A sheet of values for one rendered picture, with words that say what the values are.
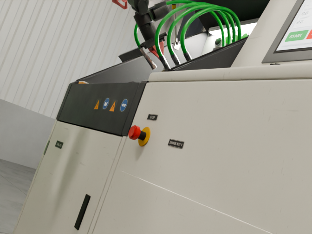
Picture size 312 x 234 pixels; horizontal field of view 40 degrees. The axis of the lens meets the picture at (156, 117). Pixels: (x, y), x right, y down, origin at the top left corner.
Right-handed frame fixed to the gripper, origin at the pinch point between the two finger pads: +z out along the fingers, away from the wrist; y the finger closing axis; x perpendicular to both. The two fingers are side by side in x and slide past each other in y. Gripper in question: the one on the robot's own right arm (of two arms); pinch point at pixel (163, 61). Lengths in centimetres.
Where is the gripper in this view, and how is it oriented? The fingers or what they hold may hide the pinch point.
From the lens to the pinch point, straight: 161.2
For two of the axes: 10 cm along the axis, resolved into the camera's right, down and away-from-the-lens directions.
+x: -2.5, 0.2, 9.7
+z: 4.4, 8.9, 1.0
